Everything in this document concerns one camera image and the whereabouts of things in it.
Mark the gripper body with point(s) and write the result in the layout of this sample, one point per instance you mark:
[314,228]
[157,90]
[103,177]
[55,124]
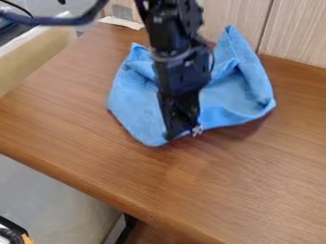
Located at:
[180,85]

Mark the blue cloth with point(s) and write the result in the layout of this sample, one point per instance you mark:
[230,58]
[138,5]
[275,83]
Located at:
[237,85]

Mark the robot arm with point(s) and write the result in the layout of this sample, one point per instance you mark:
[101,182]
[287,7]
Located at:
[170,22]

